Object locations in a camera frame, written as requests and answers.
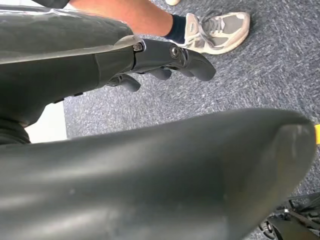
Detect beige grey sneaker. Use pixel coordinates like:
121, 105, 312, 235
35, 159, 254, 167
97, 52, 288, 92
172, 11, 251, 56

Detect white panel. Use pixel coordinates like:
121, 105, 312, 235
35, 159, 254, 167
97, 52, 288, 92
25, 100, 68, 144

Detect person's dark shorts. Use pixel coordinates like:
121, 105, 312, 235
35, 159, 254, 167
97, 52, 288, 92
31, 0, 71, 10

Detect dark blue sock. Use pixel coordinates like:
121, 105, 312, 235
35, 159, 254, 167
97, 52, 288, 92
163, 13, 187, 46

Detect person's bare leg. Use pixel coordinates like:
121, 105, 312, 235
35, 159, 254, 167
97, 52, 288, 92
69, 0, 174, 37

